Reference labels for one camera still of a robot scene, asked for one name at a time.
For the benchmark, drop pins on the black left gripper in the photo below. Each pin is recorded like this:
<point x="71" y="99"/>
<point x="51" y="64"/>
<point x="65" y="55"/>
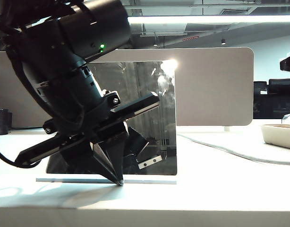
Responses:
<point x="135" y="105"/>

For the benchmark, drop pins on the square mirror with white base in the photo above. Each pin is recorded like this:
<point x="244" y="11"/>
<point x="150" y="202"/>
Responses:
<point x="147" y="118"/>

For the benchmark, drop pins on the black cylindrical cup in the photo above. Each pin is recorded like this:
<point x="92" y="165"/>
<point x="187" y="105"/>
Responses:
<point x="2" y="123"/>

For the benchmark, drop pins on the small black ceiling spotlight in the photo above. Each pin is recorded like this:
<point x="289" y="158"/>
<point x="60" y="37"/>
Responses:
<point x="155" y="43"/>
<point x="223" y="42"/>

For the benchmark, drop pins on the brown desk divider panel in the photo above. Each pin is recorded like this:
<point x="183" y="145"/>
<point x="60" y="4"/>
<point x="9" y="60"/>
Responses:
<point x="211" y="89"/>

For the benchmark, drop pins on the white divider support foot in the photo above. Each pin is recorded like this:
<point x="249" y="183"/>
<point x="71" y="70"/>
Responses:
<point x="227" y="129"/>

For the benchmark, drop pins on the red ceiling sign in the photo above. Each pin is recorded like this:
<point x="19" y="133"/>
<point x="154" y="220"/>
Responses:
<point x="190" y="38"/>

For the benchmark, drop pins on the long ceiling light strip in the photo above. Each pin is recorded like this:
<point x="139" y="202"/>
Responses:
<point x="206" y="19"/>

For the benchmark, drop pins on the white tray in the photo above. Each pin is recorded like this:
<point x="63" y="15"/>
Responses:
<point x="279" y="137"/>

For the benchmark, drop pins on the black monitor edge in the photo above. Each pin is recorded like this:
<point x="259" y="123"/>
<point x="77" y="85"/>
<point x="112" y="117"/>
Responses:
<point x="289" y="63"/>

